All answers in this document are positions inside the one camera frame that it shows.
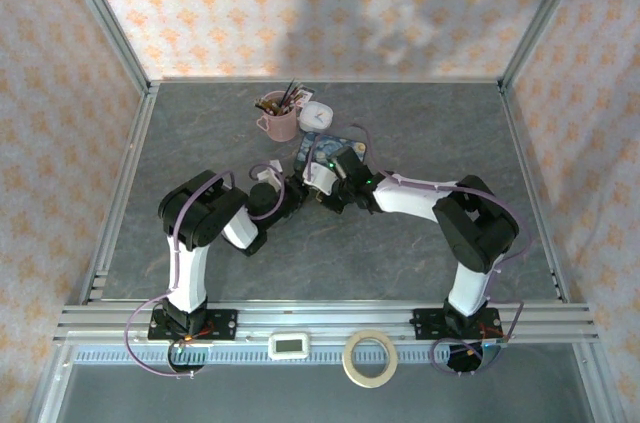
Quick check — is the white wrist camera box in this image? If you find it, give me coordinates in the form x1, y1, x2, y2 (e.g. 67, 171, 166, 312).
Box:
302, 161, 342, 197
254, 158, 287, 190

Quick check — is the white square tin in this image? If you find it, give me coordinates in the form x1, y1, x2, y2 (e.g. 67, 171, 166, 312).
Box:
297, 101, 335, 134

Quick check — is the pink mug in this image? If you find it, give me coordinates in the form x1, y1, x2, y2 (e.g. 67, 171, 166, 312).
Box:
255, 90, 301, 143

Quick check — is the white digital timer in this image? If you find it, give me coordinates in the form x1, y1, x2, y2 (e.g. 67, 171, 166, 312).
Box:
267, 332, 312, 360

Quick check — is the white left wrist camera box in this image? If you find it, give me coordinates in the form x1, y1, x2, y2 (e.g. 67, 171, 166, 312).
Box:
254, 158, 287, 190

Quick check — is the slotted grey cable duct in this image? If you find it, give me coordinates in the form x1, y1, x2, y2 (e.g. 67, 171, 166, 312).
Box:
73, 345, 502, 365

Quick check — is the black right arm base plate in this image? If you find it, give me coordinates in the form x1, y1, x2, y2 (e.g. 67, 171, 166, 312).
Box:
410, 307, 502, 342

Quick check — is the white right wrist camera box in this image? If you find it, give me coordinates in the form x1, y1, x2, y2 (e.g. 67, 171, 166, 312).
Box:
302, 161, 342, 197

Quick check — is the long aluminium frame rail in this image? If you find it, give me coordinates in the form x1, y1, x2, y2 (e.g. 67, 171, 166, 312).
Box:
52, 300, 600, 345

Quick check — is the bundle of paint brushes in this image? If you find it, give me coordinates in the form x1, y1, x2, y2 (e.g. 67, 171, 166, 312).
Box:
253, 79, 314, 117

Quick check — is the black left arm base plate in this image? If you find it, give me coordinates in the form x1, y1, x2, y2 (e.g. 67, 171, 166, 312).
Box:
147, 308, 239, 342

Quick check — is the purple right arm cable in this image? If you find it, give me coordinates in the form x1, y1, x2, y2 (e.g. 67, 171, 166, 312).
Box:
304, 122, 534, 377

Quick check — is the aluminium frame corner post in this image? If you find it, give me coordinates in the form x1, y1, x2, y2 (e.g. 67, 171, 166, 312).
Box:
53, 0, 152, 95
498, 0, 597, 90

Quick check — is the roll of masking tape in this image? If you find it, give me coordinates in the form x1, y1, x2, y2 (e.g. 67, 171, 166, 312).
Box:
343, 329, 400, 389

